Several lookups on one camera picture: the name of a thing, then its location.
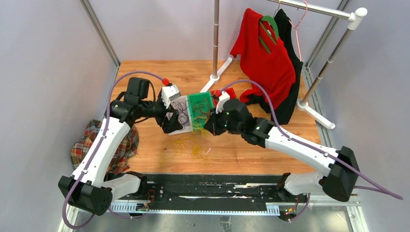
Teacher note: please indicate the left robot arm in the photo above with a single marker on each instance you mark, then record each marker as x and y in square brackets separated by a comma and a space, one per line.
[86, 188]

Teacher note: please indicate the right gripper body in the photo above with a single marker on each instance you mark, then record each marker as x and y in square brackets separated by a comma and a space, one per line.
[220, 123]

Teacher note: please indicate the red plastic bin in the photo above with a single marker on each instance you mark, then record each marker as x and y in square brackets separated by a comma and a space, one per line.
[230, 91]

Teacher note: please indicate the pink clothes hanger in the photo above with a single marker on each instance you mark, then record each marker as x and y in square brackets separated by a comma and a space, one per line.
[296, 29]

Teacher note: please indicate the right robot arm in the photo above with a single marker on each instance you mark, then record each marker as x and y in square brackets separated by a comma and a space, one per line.
[335, 169]

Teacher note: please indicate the plaid flannel shirt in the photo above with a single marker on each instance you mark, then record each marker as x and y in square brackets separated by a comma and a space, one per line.
[119, 163]

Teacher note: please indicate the aluminium frame rail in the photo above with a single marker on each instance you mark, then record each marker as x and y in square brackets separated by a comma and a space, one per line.
[87, 6]

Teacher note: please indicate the green plastic bin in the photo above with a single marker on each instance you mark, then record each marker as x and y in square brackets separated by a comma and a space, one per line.
[200, 106]

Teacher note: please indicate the green clothes hanger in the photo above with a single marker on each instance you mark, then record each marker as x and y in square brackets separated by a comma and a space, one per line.
[269, 28]

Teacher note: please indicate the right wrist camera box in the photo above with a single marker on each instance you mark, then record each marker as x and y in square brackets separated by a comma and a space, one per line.
[222, 99]

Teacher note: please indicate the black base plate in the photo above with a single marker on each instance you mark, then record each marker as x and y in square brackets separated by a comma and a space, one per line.
[215, 193]

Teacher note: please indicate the white plastic bin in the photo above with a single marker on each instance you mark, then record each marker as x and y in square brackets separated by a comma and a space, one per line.
[182, 105]

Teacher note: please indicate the red shirt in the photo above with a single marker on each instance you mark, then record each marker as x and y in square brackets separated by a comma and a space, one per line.
[264, 60]

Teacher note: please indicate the black shirt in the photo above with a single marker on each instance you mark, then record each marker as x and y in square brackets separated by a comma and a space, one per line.
[285, 110]

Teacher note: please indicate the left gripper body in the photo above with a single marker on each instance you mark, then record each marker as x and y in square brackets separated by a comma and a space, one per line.
[164, 121]

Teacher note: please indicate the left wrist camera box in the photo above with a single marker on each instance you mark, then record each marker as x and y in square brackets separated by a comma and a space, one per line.
[168, 94]

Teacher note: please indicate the metal clothes rack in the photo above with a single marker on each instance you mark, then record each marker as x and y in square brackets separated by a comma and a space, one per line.
[354, 18]

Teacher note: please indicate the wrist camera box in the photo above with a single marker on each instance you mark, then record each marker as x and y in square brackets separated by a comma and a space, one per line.
[168, 94]
[222, 99]

